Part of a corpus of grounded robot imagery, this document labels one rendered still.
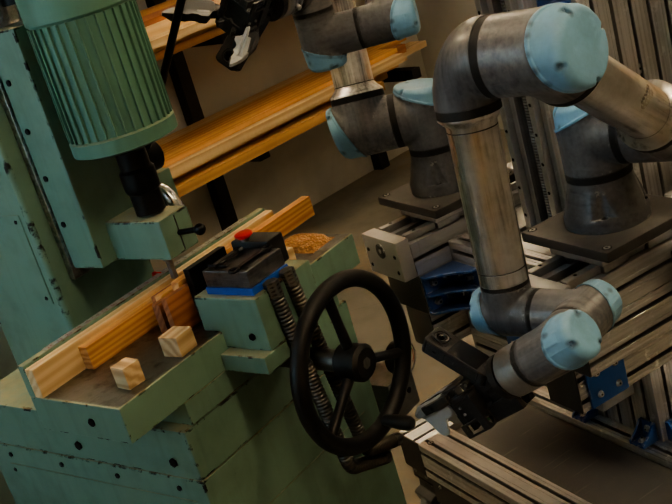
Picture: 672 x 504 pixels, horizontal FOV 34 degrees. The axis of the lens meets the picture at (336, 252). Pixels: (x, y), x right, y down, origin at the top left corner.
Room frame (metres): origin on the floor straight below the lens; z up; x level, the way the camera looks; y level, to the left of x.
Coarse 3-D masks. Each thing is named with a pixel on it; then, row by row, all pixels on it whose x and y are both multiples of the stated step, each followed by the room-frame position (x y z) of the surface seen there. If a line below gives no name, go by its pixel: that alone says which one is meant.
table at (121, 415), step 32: (320, 256) 1.80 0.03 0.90; (352, 256) 1.86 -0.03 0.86; (320, 320) 1.62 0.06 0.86; (128, 352) 1.62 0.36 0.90; (160, 352) 1.58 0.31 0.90; (192, 352) 1.55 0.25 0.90; (224, 352) 1.58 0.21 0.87; (256, 352) 1.55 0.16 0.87; (288, 352) 1.56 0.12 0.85; (64, 384) 1.57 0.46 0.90; (96, 384) 1.53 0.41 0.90; (160, 384) 1.48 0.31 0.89; (192, 384) 1.53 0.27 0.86; (64, 416) 1.52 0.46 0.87; (96, 416) 1.46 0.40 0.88; (128, 416) 1.43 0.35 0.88; (160, 416) 1.47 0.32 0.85
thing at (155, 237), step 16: (176, 208) 1.75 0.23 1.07; (112, 224) 1.78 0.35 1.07; (128, 224) 1.76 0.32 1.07; (144, 224) 1.73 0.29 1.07; (160, 224) 1.71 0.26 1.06; (176, 224) 1.73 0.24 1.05; (192, 224) 1.76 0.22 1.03; (112, 240) 1.79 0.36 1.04; (128, 240) 1.77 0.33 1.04; (144, 240) 1.74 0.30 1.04; (160, 240) 1.71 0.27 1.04; (176, 240) 1.72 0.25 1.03; (192, 240) 1.75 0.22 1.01; (128, 256) 1.78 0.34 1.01; (144, 256) 1.75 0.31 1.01; (160, 256) 1.72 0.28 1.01; (176, 256) 1.72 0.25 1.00
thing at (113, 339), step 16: (288, 208) 2.00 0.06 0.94; (304, 208) 2.02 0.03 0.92; (272, 224) 1.95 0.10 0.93; (288, 224) 1.98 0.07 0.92; (144, 304) 1.71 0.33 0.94; (128, 320) 1.66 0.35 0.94; (144, 320) 1.69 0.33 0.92; (96, 336) 1.63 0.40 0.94; (112, 336) 1.63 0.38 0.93; (128, 336) 1.65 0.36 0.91; (80, 352) 1.61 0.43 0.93; (96, 352) 1.60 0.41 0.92; (112, 352) 1.63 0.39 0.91
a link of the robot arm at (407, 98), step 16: (416, 80) 2.27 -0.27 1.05; (432, 80) 2.25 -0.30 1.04; (400, 96) 2.21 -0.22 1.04; (416, 96) 2.19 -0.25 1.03; (432, 96) 2.18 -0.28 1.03; (400, 112) 2.20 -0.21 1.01; (416, 112) 2.19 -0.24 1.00; (432, 112) 2.18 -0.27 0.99; (400, 128) 2.19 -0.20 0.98; (416, 128) 2.19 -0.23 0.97; (432, 128) 2.18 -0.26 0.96; (400, 144) 2.21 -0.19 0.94; (416, 144) 2.20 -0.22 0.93; (432, 144) 2.18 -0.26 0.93
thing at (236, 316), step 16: (304, 272) 1.62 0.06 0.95; (304, 288) 1.61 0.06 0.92; (208, 304) 1.60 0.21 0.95; (224, 304) 1.58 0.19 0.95; (240, 304) 1.55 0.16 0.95; (256, 304) 1.53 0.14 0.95; (208, 320) 1.61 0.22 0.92; (224, 320) 1.58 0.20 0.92; (240, 320) 1.56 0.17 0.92; (256, 320) 1.54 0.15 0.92; (272, 320) 1.55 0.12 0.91; (224, 336) 1.59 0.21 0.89; (240, 336) 1.57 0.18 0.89; (256, 336) 1.55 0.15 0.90; (272, 336) 1.54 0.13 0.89
